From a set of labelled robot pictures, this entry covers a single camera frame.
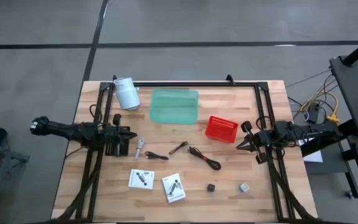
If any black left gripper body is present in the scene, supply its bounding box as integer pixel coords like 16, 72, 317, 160
104, 113, 130, 157

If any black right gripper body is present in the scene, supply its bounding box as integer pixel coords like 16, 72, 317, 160
240, 120, 275, 165

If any red plastic mesh basket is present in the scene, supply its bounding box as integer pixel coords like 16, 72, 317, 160
204, 115, 239, 144

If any black cable with red tie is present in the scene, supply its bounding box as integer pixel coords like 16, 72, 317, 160
187, 146, 222, 171

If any teal translucent plastic bin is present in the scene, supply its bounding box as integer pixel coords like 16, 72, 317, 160
149, 88, 200, 126

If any white cylindrical container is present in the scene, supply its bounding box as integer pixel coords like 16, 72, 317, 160
112, 77, 141, 111

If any white square product box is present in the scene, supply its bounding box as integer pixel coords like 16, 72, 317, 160
127, 169, 155, 190

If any white paper sheet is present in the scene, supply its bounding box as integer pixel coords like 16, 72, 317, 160
298, 138, 324, 164

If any black power adapter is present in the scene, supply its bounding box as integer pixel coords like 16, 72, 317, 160
306, 103, 321, 124

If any white oblong product box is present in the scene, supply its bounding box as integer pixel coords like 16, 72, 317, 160
161, 172, 186, 204

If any grey side desk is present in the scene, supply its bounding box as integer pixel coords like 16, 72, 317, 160
329, 54, 358, 138

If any thin black cable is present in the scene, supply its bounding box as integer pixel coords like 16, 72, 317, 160
144, 151, 170, 161

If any black aluminium table frame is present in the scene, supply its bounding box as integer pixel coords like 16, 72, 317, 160
59, 74, 323, 224

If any yellow floor cable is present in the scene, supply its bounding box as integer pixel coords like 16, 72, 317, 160
300, 89, 341, 124

